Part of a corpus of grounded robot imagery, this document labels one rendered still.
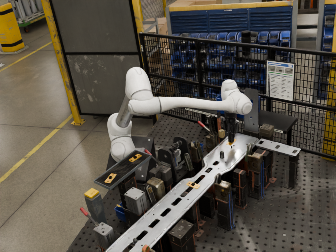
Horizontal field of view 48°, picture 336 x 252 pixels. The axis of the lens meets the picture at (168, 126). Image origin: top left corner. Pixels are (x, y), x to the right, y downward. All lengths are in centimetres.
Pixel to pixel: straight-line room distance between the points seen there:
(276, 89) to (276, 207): 88
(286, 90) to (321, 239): 108
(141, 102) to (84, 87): 302
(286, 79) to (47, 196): 273
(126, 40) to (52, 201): 202
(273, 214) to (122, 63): 288
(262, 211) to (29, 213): 245
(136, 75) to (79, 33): 267
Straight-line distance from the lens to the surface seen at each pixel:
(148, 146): 289
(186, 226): 204
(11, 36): 974
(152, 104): 221
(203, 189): 230
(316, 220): 257
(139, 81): 227
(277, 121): 289
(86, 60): 499
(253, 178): 258
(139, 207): 216
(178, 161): 248
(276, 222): 254
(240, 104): 223
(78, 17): 483
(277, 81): 289
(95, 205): 218
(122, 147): 266
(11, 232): 402
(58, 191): 428
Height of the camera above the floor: 245
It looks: 29 degrees down
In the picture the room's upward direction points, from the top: 8 degrees counter-clockwise
